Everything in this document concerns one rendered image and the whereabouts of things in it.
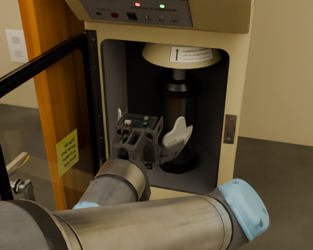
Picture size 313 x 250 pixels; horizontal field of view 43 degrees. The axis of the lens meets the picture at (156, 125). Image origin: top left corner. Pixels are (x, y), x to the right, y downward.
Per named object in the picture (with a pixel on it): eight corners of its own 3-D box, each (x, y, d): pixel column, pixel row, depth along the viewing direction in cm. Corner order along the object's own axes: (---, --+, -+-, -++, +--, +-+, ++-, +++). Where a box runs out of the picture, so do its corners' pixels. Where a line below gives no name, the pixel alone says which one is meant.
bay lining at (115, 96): (139, 128, 118) (136, 7, 100) (227, 140, 112) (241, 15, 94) (110, 177, 97) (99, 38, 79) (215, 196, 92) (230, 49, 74)
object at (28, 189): (38, 206, 69) (33, 180, 66) (31, 215, 67) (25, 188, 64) (29, 203, 69) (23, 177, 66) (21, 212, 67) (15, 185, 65)
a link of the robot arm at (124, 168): (138, 217, 60) (88, 207, 62) (147, 197, 64) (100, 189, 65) (137, 177, 56) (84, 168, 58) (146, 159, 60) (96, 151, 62)
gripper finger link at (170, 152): (190, 143, 72) (153, 161, 67) (189, 150, 73) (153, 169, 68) (172, 133, 75) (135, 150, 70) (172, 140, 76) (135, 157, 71)
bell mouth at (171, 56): (154, 37, 96) (153, 14, 93) (227, 43, 92) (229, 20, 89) (131, 64, 82) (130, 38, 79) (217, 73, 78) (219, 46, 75)
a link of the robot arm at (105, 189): (90, 282, 52) (42, 241, 51) (118, 224, 62) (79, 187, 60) (129, 263, 48) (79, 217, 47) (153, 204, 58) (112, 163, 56)
